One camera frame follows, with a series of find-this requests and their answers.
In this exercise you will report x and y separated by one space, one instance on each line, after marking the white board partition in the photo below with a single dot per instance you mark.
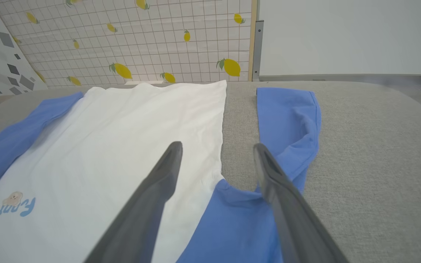
342 36

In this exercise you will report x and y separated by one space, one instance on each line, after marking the white and blue shirt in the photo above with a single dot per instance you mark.
122 146

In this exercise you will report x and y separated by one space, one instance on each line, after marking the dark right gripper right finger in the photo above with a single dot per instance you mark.
294 223

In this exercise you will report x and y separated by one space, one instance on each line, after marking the grey diamond pattern panel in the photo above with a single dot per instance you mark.
2 54

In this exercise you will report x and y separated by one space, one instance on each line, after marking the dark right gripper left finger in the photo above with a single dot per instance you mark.
141 215

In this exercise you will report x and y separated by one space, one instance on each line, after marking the lemon print partition panel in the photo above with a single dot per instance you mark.
152 36

